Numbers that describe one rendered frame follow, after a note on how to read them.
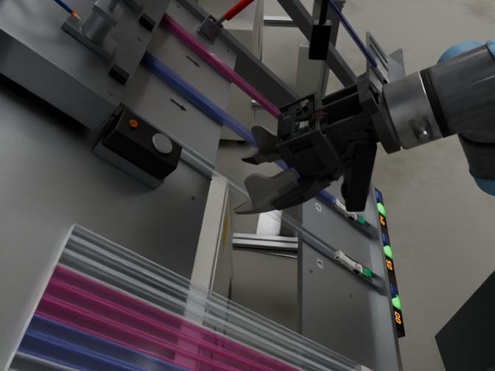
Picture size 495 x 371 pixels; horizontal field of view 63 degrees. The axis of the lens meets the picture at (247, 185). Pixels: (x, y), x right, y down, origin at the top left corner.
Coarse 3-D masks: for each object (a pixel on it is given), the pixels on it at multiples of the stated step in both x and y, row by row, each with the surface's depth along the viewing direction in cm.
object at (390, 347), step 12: (372, 180) 85; (372, 192) 83; (372, 204) 81; (372, 216) 79; (372, 228) 78; (372, 240) 76; (372, 252) 75; (384, 252) 74; (372, 264) 73; (384, 264) 72; (384, 276) 70; (384, 288) 69; (384, 300) 68; (384, 312) 67; (384, 324) 65; (384, 336) 64; (396, 336) 64; (384, 348) 63; (396, 348) 62; (396, 360) 61
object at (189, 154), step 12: (120, 108) 46; (132, 108) 47; (144, 120) 48; (168, 132) 50; (180, 144) 50; (180, 156) 51; (192, 156) 51; (204, 168) 52; (216, 168) 53; (228, 180) 54; (240, 192) 55; (276, 216) 58; (288, 216) 60; (288, 228) 60; (300, 228) 60; (312, 240) 62; (324, 240) 64; (336, 252) 64
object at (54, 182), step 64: (192, 64) 62; (0, 128) 36; (64, 128) 41; (192, 128) 55; (0, 192) 34; (64, 192) 38; (128, 192) 43; (192, 192) 50; (0, 256) 32; (192, 256) 45; (0, 320) 30
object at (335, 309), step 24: (336, 192) 76; (312, 216) 67; (336, 216) 72; (360, 216) 77; (336, 240) 68; (360, 240) 74; (312, 264) 60; (336, 264) 65; (360, 264) 69; (312, 288) 58; (336, 288) 62; (360, 288) 67; (312, 312) 55; (336, 312) 59; (360, 312) 64; (312, 336) 53; (336, 336) 57; (360, 336) 61; (360, 360) 58; (384, 360) 62
